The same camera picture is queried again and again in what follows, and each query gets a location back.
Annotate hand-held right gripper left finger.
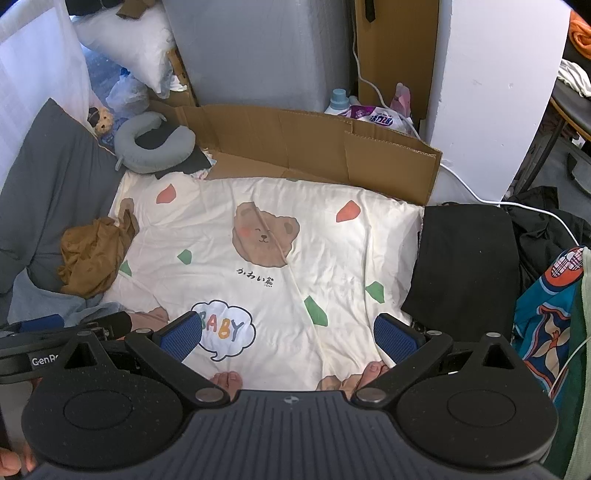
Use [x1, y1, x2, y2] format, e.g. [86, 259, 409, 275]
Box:
[60, 311, 236, 408]

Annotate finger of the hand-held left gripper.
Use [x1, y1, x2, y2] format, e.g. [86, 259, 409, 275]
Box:
[85, 311, 136, 341]
[18, 314, 65, 332]

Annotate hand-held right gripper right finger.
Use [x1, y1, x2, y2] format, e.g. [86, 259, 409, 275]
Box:
[353, 314, 517, 407]

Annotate brown t-shirt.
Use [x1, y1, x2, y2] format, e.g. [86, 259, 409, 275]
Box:
[58, 210, 139, 298]

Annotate black folded clothes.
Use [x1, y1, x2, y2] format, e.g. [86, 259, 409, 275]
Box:
[401, 205, 522, 344]

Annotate person's left hand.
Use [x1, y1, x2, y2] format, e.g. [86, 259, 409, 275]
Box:
[0, 445, 38, 478]

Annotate person's right foot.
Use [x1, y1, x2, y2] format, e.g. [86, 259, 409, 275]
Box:
[344, 361, 391, 395]

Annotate person's foot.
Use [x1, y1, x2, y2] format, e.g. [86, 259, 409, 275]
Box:
[210, 370, 243, 398]
[344, 361, 391, 395]

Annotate person's left foot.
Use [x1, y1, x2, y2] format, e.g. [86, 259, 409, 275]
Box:
[210, 370, 243, 398]

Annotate dark grey pillow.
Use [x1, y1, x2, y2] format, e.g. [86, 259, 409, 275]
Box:
[0, 98, 123, 296]

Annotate teal printed jersey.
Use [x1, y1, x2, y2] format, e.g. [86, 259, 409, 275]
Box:
[512, 247, 591, 402]

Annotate cream bear printed blanket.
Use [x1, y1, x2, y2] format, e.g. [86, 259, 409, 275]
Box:
[99, 173, 423, 393]

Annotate colourful patterned cloth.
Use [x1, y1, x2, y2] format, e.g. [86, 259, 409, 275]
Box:
[187, 148, 218, 180]

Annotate grey neck pillow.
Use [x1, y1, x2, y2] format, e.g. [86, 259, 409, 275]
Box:
[113, 112, 197, 175]

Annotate black jacket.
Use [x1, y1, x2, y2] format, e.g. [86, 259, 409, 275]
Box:
[503, 186, 587, 296]

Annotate black cloth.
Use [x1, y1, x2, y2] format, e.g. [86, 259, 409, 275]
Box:
[139, 129, 211, 174]

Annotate green cloth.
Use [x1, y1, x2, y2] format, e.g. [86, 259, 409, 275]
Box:
[551, 272, 591, 480]

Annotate small teddy bear toy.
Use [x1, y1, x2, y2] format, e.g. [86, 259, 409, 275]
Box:
[88, 107, 115, 136]

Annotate brown cardboard sheet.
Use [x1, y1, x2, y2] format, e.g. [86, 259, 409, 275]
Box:
[148, 99, 443, 206]

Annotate purple white detergent bag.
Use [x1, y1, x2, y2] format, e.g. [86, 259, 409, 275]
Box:
[348, 105, 414, 134]

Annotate clear plastic bag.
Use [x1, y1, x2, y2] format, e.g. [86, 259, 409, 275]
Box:
[106, 74, 149, 120]

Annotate pink packet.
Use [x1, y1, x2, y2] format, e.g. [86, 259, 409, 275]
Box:
[392, 83, 411, 116]

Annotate blue capped bottle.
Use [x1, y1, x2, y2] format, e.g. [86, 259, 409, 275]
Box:
[324, 89, 352, 115]

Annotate white curtain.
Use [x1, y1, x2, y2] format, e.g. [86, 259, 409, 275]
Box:
[0, 9, 100, 185]

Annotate white pillow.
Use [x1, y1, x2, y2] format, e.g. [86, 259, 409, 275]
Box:
[74, 7, 176, 97]

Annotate tall cardboard box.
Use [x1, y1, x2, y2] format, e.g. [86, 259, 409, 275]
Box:
[353, 0, 439, 121]

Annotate white cloth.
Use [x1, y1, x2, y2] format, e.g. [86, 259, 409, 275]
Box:
[556, 59, 591, 97]

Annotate dark cloth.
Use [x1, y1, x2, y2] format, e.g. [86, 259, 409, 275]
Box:
[65, 0, 134, 17]

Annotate orange cloth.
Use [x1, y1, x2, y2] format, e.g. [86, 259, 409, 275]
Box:
[569, 10, 591, 58]

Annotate white cable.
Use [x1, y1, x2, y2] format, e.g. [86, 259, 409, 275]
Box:
[352, 28, 585, 250]

